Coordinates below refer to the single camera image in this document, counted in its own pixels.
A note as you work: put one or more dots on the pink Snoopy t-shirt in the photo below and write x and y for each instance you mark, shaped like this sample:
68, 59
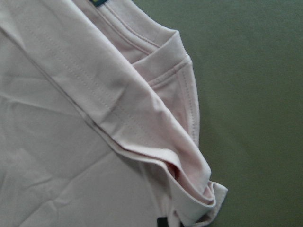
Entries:
99, 120

